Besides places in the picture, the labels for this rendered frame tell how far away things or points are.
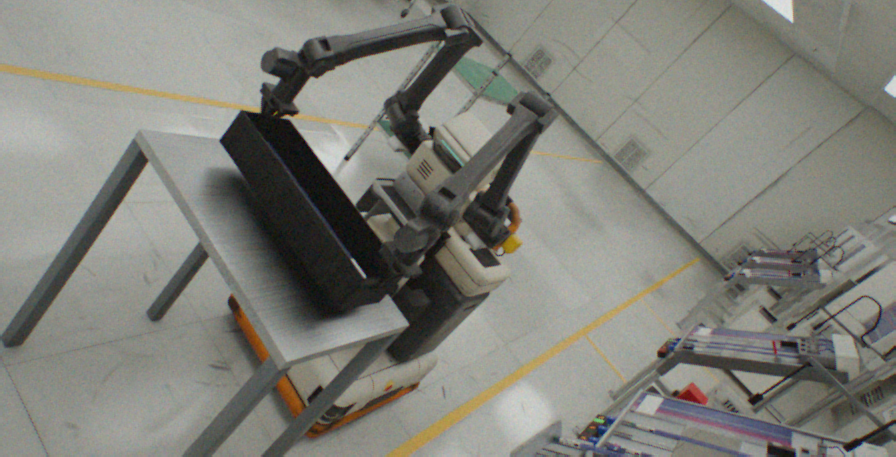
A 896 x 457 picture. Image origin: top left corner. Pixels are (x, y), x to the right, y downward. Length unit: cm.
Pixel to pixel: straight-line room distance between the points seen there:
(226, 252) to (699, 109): 989
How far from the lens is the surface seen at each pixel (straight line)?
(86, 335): 231
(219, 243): 151
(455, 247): 224
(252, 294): 144
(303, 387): 231
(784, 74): 1090
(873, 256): 664
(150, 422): 220
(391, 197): 196
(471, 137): 189
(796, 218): 1076
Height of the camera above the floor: 170
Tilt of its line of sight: 21 degrees down
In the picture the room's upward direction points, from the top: 42 degrees clockwise
